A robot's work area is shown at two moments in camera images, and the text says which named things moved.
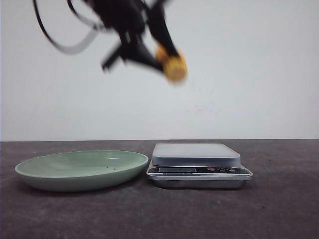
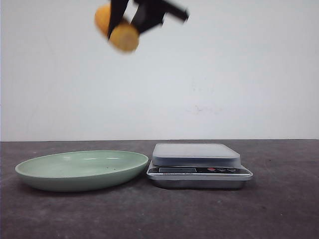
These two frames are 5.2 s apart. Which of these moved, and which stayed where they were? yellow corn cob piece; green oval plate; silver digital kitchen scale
Moved: yellow corn cob piece
Stayed: silver digital kitchen scale; green oval plate
